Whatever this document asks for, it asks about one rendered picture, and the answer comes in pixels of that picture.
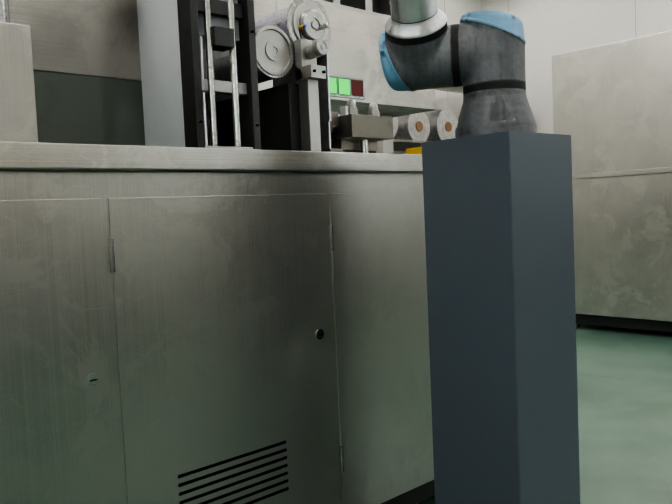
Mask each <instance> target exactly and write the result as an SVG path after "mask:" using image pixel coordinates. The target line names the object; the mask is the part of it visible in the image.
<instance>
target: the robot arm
mask: <svg viewBox="0 0 672 504"><path fill-rule="evenodd" d="M389 4H390V10H391V17H390V18H389V19H388V21H387V22H386V24H385V31H384V32H382V33H381V34H380V36H379V53H380V60H381V65H382V69H383V72H384V75H385V78H386V80H387V82H388V84H389V86H390V87H391V88H392V89H394V90H396V91H411V92H415V91H417V90H427V89H439V88H450V87H461V86H463V104H462V108H461V111H460V115H459V120H458V125H457V127H456V129H455V138H460V137H467V136H474V135H482V134H489V133H496V132H503V131H519V132H534V133H537V125H536V122H535V119H534V116H533V113H532V111H531V108H530V105H529V102H528V100H527V96H526V72H525V45H526V41H525V39H524V27H523V23H522V21H521V19H520V18H518V17H517V16H515V15H513V14H510V13H506V12H501V11H490V10H482V11H473V12H468V13H465V14H463V15H462V16H461V19H460V24H451V25H447V16H446V14H445V13H444V12H443V11H441V10H439V9H438V7H437V0H389Z"/></svg>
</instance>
